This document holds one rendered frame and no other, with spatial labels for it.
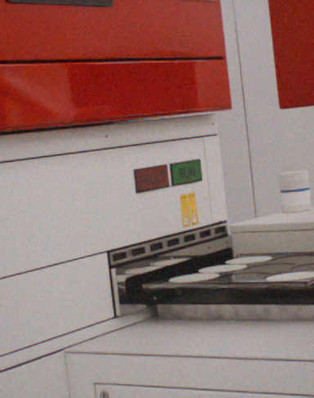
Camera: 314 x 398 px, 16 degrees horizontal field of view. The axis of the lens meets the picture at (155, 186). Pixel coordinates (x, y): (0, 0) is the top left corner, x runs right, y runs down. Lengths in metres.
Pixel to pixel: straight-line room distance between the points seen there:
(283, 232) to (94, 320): 0.54
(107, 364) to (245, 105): 3.70
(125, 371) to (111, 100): 0.51
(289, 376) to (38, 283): 0.49
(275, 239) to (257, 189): 3.17
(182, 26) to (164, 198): 0.36
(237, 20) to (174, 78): 3.34
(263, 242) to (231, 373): 0.68
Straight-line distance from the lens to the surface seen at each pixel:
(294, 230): 2.40
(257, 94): 5.67
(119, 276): 2.12
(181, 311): 2.17
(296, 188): 2.61
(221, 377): 1.82
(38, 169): 1.97
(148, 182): 2.22
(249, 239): 2.45
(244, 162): 5.49
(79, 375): 2.00
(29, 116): 1.88
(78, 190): 2.05
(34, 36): 1.92
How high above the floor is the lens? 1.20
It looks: 3 degrees down
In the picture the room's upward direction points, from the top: 6 degrees counter-clockwise
